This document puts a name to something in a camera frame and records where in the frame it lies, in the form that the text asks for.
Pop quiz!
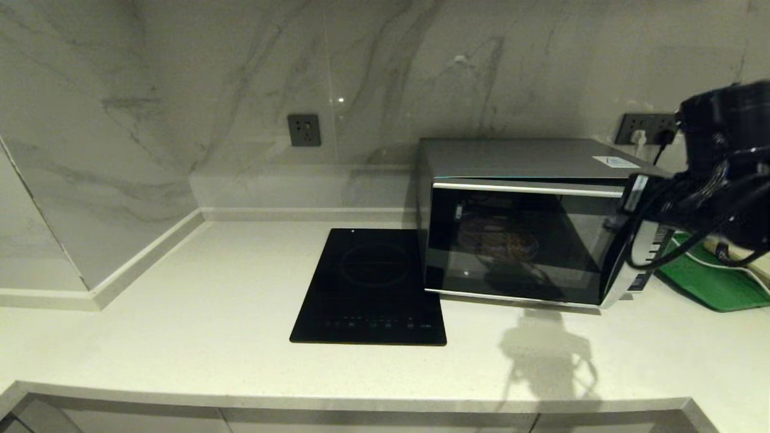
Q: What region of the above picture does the microwave door with dark glass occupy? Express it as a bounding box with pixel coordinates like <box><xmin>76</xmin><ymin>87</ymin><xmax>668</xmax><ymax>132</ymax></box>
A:
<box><xmin>424</xmin><ymin>177</ymin><xmax>668</xmax><ymax>309</ymax></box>

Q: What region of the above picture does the silver microwave oven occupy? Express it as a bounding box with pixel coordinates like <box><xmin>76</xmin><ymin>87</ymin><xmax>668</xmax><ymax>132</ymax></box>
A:
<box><xmin>417</xmin><ymin>138</ymin><xmax>674</xmax><ymax>295</ymax></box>

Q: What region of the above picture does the green plastic tray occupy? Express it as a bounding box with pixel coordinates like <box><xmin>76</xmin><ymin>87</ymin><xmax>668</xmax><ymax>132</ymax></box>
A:
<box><xmin>656</xmin><ymin>232</ymin><xmax>770</xmax><ymax>313</ymax></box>

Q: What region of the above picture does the beige flat appliance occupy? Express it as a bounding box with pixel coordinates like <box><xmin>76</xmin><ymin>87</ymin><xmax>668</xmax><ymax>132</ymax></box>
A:
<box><xmin>704</xmin><ymin>238</ymin><xmax>770</xmax><ymax>286</ymax></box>

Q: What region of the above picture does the black induction cooktop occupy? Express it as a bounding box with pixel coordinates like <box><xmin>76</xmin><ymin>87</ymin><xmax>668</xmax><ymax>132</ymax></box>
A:
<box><xmin>289</xmin><ymin>229</ymin><xmax>447</xmax><ymax>346</ymax></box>

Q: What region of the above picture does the white power cable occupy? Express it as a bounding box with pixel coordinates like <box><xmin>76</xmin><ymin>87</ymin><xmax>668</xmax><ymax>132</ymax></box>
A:
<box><xmin>686</xmin><ymin>256</ymin><xmax>770</xmax><ymax>296</ymax></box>

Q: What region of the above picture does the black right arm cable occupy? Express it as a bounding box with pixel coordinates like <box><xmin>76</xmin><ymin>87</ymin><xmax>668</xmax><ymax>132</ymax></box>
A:
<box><xmin>624</xmin><ymin>174</ymin><xmax>770</xmax><ymax>269</ymax></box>

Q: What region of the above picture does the black plug with cable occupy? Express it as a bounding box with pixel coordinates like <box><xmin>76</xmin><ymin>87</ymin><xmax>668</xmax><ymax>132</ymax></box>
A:
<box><xmin>653</xmin><ymin>129</ymin><xmax>676</xmax><ymax>166</ymax></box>

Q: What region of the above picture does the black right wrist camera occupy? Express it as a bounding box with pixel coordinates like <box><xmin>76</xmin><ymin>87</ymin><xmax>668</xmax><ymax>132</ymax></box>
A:
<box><xmin>679</xmin><ymin>81</ymin><xmax>770</xmax><ymax>176</ymax></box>

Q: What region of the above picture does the grey double wall socket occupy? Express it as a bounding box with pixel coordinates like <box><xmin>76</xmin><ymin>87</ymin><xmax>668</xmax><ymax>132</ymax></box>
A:
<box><xmin>615</xmin><ymin>113</ymin><xmax>683</xmax><ymax>147</ymax></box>

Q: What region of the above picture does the grey single wall socket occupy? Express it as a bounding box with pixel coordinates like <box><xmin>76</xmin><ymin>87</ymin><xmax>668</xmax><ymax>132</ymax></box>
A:
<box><xmin>287</xmin><ymin>114</ymin><xmax>321</xmax><ymax>148</ymax></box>

